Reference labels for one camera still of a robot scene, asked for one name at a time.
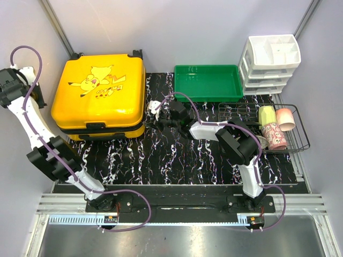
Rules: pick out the white drawer organizer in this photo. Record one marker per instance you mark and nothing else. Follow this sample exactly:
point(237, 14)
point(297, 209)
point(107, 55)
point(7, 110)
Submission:
point(267, 63)

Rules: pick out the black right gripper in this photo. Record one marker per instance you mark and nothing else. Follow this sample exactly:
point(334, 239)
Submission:
point(159, 120)

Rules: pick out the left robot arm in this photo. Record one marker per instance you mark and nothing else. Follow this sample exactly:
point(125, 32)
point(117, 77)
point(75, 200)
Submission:
point(51, 154)

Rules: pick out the pale green faceted cup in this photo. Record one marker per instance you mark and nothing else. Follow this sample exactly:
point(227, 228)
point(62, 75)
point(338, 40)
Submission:
point(266, 115)

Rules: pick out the green plastic tray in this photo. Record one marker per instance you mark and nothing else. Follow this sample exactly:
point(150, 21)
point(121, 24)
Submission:
point(207, 83)

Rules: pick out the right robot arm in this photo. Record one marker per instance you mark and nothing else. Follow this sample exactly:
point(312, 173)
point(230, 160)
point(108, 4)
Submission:
point(235, 139)

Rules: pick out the speckled grey plate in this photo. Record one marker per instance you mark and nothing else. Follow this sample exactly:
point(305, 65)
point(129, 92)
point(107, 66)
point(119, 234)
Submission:
point(263, 142)

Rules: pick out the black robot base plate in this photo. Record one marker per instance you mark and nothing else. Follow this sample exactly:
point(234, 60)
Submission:
point(133, 207)

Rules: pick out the pink marbled cup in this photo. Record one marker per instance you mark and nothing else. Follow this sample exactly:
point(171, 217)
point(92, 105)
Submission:
point(285, 119)

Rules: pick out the pink skull pattern cup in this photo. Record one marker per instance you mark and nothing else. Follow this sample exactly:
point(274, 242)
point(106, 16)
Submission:
point(275, 136)

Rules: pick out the black wire dish rack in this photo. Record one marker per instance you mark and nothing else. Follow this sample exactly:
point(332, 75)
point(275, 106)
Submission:
point(297, 138)

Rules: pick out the yellow Pikachu suitcase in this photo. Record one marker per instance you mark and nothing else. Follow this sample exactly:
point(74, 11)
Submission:
point(101, 97)

